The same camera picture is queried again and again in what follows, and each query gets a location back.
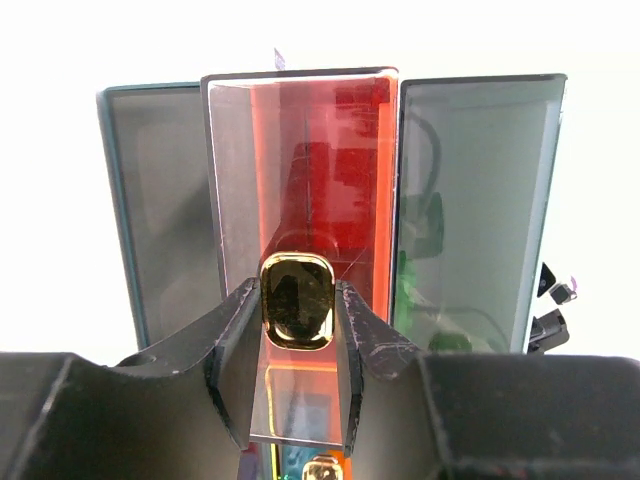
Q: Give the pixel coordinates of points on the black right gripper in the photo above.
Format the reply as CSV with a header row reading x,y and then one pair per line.
x,y
550,330

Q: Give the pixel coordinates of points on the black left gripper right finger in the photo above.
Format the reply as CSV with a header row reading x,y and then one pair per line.
x,y
408,414

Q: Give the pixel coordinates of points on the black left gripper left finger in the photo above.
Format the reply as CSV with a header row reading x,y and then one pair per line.
x,y
179,409

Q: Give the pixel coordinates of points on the transparent orange-slot drawer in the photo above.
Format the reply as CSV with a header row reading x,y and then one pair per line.
x,y
305,161

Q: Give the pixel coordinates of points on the stacked teal yellow drawer cabinet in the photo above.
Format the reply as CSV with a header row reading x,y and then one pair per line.
x,y
474,161

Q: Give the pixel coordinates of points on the gold drawer knob yellow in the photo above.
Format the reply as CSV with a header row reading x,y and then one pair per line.
x,y
322,469

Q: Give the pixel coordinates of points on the gold drawer knob orange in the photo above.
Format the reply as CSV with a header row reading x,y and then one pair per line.
x,y
298,300

